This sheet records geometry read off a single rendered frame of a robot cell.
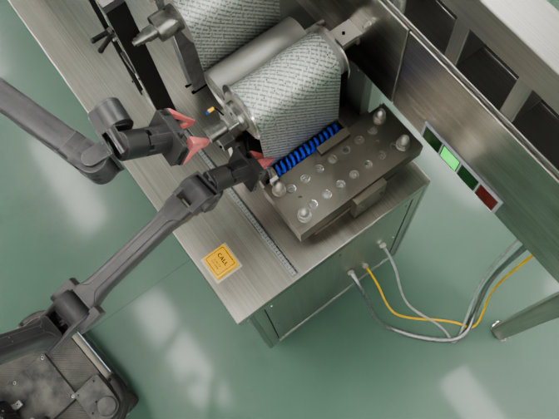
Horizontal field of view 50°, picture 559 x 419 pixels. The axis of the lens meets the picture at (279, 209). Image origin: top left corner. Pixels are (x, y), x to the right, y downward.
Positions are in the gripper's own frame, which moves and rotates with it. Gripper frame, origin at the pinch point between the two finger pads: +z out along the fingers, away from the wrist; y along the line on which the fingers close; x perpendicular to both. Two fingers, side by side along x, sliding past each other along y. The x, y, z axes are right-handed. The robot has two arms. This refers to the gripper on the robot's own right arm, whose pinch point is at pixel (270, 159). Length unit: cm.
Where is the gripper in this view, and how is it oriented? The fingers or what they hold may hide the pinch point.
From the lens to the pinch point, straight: 154.9
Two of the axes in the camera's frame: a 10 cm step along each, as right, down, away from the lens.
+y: 5.9, 7.5, -3.0
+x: 3.5, -5.7, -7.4
